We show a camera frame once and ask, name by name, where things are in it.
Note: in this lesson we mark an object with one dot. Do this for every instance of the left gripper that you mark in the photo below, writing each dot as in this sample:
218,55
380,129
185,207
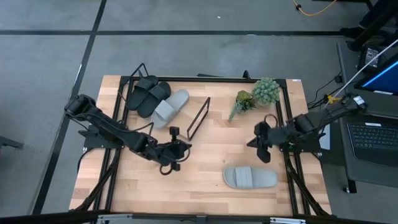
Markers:
161,152

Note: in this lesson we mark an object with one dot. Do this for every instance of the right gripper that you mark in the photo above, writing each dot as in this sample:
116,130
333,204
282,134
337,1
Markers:
280,135

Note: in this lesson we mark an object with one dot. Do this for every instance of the grey rubber slide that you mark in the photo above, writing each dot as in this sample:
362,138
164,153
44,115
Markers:
168,109
248,177

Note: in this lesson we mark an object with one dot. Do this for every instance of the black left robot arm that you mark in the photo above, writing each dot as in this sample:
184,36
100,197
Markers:
102,121

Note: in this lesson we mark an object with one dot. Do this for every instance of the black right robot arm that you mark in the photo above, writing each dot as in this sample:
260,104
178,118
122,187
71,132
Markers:
323,116

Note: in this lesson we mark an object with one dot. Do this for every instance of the black-framed wooden shelf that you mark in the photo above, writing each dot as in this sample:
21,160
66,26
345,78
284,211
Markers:
182,124

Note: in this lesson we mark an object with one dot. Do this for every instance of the spiky plant in black pot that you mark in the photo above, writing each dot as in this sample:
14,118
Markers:
244,99

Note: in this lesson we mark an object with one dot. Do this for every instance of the round succulent in white pot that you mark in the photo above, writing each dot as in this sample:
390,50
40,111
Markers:
265,91

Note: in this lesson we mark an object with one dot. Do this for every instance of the black rounded knob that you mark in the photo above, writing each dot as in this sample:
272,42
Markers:
246,74

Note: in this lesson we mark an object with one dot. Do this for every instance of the yellow connector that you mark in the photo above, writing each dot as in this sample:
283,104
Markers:
333,99

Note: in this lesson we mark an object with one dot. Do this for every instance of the grey desk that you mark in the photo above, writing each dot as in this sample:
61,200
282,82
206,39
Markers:
367,174

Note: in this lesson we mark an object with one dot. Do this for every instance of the black laptop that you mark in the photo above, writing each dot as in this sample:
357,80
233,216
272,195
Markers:
373,140

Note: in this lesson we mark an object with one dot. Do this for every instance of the black box with label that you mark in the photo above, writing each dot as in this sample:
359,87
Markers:
371,57

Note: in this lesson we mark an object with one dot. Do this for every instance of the monitor with blue screen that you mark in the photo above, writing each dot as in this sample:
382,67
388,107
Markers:
385,79

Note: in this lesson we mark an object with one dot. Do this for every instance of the person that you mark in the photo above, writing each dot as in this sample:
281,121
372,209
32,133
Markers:
348,32

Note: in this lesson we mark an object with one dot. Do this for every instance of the dark chair leg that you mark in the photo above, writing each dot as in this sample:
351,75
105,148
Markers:
11,142

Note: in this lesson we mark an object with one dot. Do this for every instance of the black aluminium table frame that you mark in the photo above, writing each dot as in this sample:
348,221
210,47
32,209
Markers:
186,80

